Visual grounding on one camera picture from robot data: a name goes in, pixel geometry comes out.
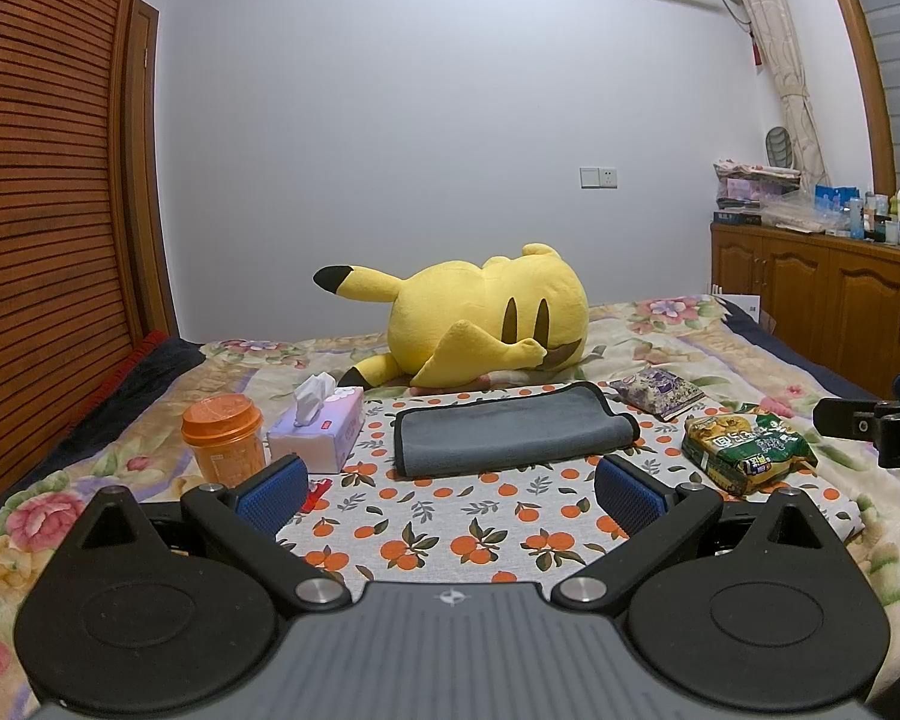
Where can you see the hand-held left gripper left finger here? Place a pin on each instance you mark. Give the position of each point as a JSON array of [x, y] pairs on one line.
[[274, 493]]

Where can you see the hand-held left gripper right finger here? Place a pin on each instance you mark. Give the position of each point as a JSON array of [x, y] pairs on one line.
[[630, 493]]

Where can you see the purple and grey towel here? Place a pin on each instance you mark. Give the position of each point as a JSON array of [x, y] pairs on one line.
[[502, 435]]

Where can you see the small red packet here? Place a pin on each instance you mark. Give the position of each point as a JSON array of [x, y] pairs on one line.
[[318, 493]]

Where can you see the orange lidded cup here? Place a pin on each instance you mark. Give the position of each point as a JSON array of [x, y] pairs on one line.
[[221, 442]]

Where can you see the white tissue box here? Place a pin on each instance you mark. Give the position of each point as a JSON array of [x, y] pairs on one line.
[[322, 435]]

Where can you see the green noodle packet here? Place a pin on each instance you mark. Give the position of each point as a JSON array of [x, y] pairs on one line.
[[746, 450]]

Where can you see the purple snack packet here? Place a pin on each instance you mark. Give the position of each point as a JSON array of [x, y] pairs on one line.
[[656, 388]]

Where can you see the wooden cabinet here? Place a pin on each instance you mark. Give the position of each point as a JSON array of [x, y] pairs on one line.
[[825, 300]]

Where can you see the white paper box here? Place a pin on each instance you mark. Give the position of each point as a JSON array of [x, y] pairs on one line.
[[739, 306]]

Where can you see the orange fruit print cloth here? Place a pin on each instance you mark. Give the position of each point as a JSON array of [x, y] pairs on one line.
[[465, 510]]

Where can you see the blue bottle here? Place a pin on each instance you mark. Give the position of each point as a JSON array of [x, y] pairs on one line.
[[856, 219]]

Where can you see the blue carton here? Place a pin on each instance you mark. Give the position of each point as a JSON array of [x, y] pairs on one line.
[[838, 196]]

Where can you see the clear plastic box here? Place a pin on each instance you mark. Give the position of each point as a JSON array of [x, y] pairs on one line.
[[793, 213]]

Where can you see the stack of boxes and papers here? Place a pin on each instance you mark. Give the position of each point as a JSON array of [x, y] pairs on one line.
[[746, 191]]

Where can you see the yellow plush toy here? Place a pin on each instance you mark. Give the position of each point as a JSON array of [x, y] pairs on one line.
[[450, 300]]

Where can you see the grey hand fan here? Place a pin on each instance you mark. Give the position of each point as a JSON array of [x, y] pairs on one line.
[[780, 147]]

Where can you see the wooden door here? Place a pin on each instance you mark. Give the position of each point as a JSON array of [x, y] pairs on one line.
[[152, 202]]

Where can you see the beige patterned curtain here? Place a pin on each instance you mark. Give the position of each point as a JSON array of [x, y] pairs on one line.
[[784, 60]]

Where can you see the slatted wooden wardrobe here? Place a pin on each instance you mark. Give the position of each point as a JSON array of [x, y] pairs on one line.
[[37, 202]]

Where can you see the white wall socket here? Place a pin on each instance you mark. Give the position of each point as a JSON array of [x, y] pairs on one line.
[[598, 176]]

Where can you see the wooden window frame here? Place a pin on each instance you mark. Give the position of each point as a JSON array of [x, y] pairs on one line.
[[862, 52]]

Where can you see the red wall ornament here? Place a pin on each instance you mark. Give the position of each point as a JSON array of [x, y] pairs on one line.
[[755, 51]]

